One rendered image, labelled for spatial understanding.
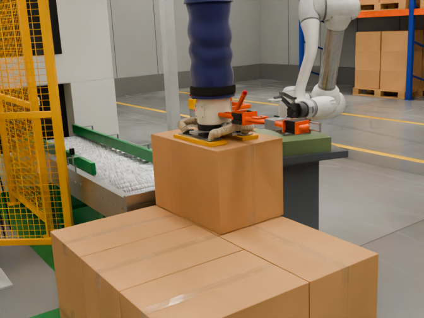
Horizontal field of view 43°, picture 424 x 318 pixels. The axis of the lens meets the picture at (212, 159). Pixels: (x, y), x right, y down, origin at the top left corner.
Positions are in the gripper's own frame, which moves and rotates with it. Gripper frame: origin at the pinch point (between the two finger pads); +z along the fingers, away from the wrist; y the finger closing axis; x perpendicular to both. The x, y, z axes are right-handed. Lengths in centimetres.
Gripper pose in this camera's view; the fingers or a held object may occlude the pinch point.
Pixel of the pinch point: (270, 114)
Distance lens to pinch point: 255.9
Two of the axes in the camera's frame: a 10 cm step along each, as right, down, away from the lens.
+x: -5.6, -1.8, 8.1
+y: 0.4, 9.7, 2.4
